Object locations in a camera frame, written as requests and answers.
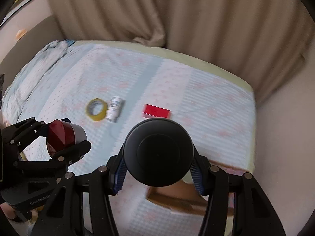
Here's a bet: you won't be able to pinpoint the black round can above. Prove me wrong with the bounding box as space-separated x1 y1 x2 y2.
122 118 194 187

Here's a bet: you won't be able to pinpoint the red grey round can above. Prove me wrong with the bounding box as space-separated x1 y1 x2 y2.
46 118 87 158

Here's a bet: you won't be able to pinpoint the yellow tape roll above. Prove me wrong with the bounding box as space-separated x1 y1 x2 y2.
85 98 108 122

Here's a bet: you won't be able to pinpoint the white pill bottle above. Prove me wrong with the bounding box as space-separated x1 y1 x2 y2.
106 96 124 122

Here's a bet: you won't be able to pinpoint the framed wall picture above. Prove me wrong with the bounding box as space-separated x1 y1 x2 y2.
1 0 32 27

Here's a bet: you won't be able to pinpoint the brown headboard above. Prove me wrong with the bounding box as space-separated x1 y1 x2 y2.
1 16 66 91

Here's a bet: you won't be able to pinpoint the red small box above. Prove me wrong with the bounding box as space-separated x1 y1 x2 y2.
143 104 171 119

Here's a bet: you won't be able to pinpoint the beige curtain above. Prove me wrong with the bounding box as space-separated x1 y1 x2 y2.
49 0 314 103

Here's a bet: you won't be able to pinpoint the light patterned bed cover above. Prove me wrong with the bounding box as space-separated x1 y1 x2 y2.
2 41 256 175

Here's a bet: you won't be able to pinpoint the cardboard box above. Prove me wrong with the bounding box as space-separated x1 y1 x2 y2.
146 179 235 217

